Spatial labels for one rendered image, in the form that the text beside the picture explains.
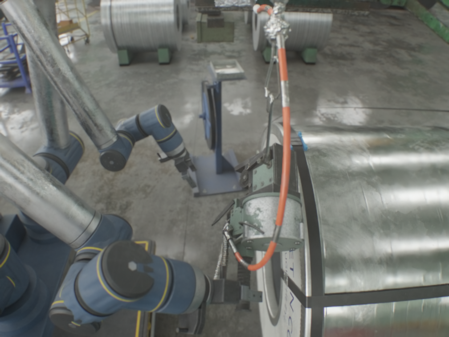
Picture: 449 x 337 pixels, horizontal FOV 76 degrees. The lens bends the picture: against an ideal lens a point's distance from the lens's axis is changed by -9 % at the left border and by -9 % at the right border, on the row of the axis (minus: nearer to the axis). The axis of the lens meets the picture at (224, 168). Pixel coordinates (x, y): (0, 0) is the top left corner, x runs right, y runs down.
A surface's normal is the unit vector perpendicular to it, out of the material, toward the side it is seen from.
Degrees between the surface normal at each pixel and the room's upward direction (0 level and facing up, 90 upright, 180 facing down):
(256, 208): 42
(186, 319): 49
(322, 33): 101
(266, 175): 58
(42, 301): 23
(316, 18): 79
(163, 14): 71
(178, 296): 67
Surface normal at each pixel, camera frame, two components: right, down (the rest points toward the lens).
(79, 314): -0.23, 0.46
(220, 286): -0.71, -0.36
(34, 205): 0.33, 0.32
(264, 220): -0.37, -0.44
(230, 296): 0.70, -0.29
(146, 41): 0.01, 0.90
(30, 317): 0.33, -0.61
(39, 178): 0.78, -0.42
